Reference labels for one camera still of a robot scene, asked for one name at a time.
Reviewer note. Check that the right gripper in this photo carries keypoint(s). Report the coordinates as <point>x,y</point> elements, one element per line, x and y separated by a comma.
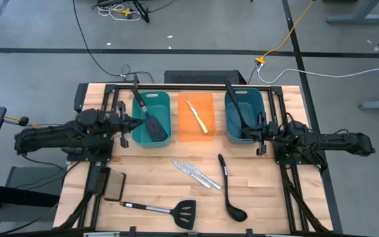
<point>268,131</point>

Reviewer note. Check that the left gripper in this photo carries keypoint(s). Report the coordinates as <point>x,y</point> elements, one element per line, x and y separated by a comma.
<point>114,122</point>

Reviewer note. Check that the black spatula with red label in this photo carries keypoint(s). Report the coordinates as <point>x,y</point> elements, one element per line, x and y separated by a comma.
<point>156,130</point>

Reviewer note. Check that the black ladle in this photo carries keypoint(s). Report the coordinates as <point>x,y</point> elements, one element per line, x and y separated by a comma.
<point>234,100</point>
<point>237,214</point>

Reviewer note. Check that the steel table knife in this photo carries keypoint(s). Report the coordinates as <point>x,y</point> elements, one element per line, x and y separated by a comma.
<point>192,175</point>
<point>206,177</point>

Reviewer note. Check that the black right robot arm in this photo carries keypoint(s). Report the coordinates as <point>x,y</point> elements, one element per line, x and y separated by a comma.
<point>334,140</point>

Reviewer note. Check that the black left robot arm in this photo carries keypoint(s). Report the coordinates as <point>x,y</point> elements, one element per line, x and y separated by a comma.
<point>51,135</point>

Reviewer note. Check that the blue-grey plastic bin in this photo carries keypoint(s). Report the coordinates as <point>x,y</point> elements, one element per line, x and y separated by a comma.
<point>255,105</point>

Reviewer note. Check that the green plastic bin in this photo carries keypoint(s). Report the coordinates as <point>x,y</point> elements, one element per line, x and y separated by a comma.
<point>163,108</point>

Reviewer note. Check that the orange plastic tray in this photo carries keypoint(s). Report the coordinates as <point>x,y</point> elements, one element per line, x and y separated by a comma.
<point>189,131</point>

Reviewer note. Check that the black power box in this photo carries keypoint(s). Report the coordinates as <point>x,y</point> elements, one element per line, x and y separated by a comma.
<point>94,181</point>

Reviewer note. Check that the black perforated metal box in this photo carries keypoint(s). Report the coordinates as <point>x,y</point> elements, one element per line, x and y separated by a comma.
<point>202,77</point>

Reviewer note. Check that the black stand legs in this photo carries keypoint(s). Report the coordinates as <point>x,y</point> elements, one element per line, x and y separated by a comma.
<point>142,11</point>

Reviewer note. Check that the black flat beam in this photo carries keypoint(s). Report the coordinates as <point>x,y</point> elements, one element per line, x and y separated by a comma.
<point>12,195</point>

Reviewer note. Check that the black aluminium rig frame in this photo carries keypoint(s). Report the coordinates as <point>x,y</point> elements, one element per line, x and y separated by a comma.
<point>209,87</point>

